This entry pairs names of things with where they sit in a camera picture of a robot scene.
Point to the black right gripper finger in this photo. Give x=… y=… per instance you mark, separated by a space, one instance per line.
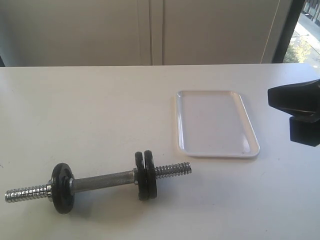
x=297 y=99
x=304 y=130

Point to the black weight plate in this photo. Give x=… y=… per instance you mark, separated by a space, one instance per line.
x=141 y=177
x=62 y=198
x=150 y=174

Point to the chrome threaded dumbbell bar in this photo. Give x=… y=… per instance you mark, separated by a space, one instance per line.
x=95 y=182

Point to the white rectangular plastic tray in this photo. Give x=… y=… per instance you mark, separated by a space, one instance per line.
x=214 y=124

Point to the beige cabinet with doors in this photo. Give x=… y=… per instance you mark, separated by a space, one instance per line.
x=139 y=32

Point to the dark window frame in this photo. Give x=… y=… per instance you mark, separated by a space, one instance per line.
x=287 y=31

